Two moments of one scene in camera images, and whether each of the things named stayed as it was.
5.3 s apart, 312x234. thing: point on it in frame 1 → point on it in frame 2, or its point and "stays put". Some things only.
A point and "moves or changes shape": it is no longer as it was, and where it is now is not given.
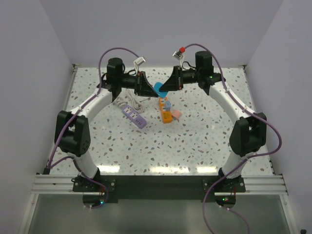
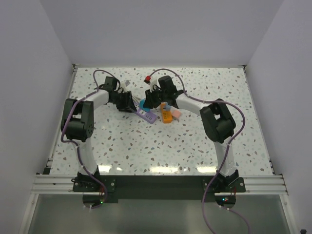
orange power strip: [166, 115] stays put
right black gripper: [175, 82] → [149, 102]
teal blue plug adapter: [160, 93] moves or changes shape
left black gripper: [143, 87] → [127, 106]
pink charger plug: [176, 113] stays put
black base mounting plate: [135, 189] stays put
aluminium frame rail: [55, 184] stays put
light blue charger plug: [167, 105] stays put
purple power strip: [134, 116] → [148, 116]
